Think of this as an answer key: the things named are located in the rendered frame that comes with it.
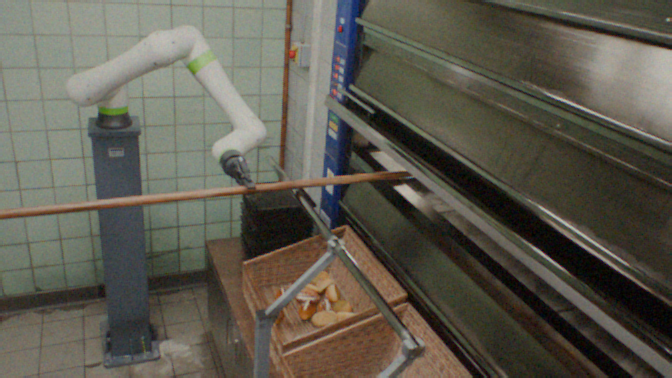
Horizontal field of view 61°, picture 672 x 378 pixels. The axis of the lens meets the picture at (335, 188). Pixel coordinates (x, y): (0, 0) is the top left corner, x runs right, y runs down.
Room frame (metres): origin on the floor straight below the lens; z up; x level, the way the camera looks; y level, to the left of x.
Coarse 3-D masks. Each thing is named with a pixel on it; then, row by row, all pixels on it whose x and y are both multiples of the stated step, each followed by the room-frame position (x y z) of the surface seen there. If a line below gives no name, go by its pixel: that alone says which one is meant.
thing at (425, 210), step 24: (384, 168) 2.13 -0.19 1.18; (408, 192) 1.92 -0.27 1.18; (432, 216) 1.74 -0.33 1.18; (456, 240) 1.58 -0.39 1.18; (480, 264) 1.45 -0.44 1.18; (504, 288) 1.35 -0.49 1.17; (528, 288) 1.34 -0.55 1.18; (528, 312) 1.25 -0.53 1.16; (552, 312) 1.24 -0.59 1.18; (552, 336) 1.17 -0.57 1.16; (576, 336) 1.15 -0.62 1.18; (576, 360) 1.09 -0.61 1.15; (600, 360) 1.07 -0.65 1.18
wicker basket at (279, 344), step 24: (312, 240) 2.17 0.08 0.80; (360, 240) 2.11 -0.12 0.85; (264, 264) 2.08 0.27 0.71; (288, 264) 2.13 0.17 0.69; (312, 264) 2.18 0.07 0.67; (360, 264) 2.05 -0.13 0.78; (264, 288) 2.08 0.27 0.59; (288, 288) 2.10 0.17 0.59; (360, 288) 1.98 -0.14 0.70; (384, 288) 1.86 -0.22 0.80; (288, 312) 1.93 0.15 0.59; (360, 312) 1.68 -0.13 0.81; (288, 336) 1.78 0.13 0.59; (312, 336) 1.60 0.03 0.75; (384, 336) 1.72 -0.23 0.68; (312, 360) 1.60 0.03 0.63
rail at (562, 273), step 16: (352, 112) 2.02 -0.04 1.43; (368, 128) 1.87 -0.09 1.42; (416, 160) 1.59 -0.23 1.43; (432, 176) 1.49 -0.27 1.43; (448, 192) 1.41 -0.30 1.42; (480, 208) 1.29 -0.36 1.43; (496, 224) 1.22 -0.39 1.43; (512, 240) 1.17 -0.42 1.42; (544, 256) 1.08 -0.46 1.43; (560, 272) 1.03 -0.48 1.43; (576, 288) 0.98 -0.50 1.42; (608, 304) 0.92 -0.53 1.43; (624, 320) 0.88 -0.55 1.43; (640, 336) 0.84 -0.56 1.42; (656, 336) 0.83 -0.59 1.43; (656, 352) 0.81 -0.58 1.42
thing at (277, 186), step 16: (352, 176) 1.95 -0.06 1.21; (368, 176) 1.97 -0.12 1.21; (384, 176) 2.00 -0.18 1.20; (400, 176) 2.03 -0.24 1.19; (176, 192) 1.68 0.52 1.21; (192, 192) 1.69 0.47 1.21; (208, 192) 1.71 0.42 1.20; (224, 192) 1.73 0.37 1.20; (240, 192) 1.76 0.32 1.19; (256, 192) 1.78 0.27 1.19; (16, 208) 1.48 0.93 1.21; (32, 208) 1.49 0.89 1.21; (48, 208) 1.50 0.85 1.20; (64, 208) 1.52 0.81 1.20; (80, 208) 1.54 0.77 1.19; (96, 208) 1.56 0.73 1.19
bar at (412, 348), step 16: (272, 160) 2.12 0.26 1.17; (304, 208) 1.74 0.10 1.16; (320, 224) 1.62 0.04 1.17; (336, 240) 1.52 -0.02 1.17; (336, 256) 1.51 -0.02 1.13; (352, 272) 1.37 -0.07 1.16; (368, 288) 1.29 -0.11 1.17; (272, 304) 1.44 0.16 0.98; (384, 304) 1.22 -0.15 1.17; (256, 320) 1.43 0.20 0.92; (272, 320) 1.44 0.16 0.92; (400, 320) 1.16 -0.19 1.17; (256, 336) 1.42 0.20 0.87; (400, 336) 1.11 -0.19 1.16; (256, 352) 1.41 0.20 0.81; (416, 352) 1.06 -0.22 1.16; (256, 368) 1.41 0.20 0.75; (400, 368) 1.06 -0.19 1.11
